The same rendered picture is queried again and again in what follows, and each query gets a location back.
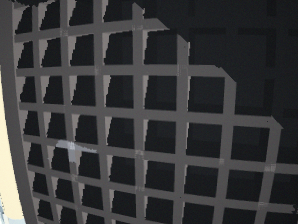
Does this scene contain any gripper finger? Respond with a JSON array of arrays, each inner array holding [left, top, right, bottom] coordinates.
[[0, 73, 24, 219]]

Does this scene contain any black well plate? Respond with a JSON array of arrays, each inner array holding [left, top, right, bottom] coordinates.
[[0, 0, 298, 224]]

